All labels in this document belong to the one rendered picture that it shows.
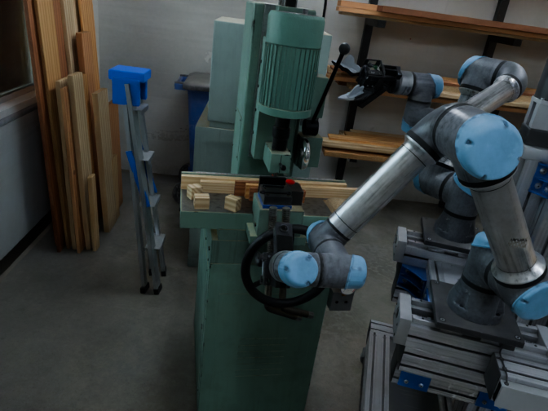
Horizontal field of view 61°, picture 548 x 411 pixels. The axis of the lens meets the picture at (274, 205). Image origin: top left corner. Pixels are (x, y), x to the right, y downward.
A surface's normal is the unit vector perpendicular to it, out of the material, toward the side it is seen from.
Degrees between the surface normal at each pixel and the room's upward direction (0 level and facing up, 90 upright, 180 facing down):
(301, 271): 60
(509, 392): 90
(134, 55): 90
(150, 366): 0
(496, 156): 84
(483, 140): 84
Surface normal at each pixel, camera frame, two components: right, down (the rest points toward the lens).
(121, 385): 0.12, -0.91
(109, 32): 0.03, 0.41
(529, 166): -0.23, 0.37
